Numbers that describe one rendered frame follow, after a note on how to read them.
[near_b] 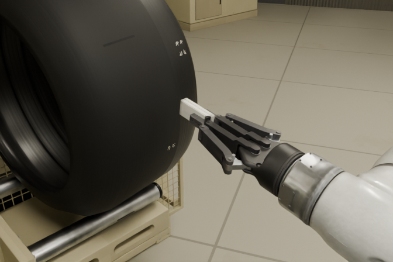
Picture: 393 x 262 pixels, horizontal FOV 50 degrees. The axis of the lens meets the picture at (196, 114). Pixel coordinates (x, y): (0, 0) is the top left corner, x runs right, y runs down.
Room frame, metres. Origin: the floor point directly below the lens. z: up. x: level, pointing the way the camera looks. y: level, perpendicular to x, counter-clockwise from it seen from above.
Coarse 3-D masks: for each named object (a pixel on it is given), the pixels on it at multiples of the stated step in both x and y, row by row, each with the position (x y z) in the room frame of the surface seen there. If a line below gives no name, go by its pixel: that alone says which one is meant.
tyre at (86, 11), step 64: (0, 0) 0.76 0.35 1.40; (64, 0) 0.73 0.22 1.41; (128, 0) 0.80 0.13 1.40; (0, 64) 1.06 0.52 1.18; (64, 64) 0.67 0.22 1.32; (128, 64) 0.70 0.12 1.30; (192, 64) 0.83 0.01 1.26; (0, 128) 0.97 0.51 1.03; (64, 128) 1.07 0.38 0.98; (128, 128) 0.66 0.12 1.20; (192, 128) 0.81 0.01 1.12; (64, 192) 0.71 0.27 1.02; (128, 192) 0.70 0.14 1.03
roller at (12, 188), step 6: (0, 180) 0.90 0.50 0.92; (6, 180) 0.90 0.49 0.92; (12, 180) 0.90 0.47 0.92; (18, 180) 0.91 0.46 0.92; (0, 186) 0.88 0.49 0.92; (6, 186) 0.89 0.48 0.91; (12, 186) 0.89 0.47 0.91; (18, 186) 0.90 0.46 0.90; (0, 192) 0.87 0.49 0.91; (6, 192) 0.88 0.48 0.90; (12, 192) 0.89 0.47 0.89; (0, 198) 0.87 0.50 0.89
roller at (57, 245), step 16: (144, 192) 0.85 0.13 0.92; (160, 192) 0.87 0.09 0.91; (128, 208) 0.80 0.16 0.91; (80, 224) 0.73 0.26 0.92; (96, 224) 0.74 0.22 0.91; (112, 224) 0.77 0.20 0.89; (48, 240) 0.68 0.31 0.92; (64, 240) 0.69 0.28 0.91; (80, 240) 0.71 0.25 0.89; (48, 256) 0.66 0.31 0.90
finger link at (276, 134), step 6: (228, 114) 0.64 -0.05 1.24; (234, 120) 0.63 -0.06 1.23; (240, 120) 0.62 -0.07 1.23; (246, 120) 0.62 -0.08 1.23; (240, 126) 0.62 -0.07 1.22; (246, 126) 0.61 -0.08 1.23; (252, 126) 0.61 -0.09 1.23; (258, 126) 0.61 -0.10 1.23; (258, 132) 0.60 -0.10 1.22; (264, 132) 0.60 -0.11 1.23; (270, 132) 0.60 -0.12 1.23; (276, 132) 0.60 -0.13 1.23
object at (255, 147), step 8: (208, 120) 0.61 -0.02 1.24; (216, 128) 0.59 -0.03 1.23; (216, 136) 0.59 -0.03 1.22; (224, 136) 0.58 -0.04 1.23; (232, 136) 0.58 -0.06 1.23; (232, 144) 0.57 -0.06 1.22; (240, 144) 0.55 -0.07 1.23; (248, 144) 0.55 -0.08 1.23; (232, 152) 0.57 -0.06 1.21; (256, 152) 0.53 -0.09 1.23
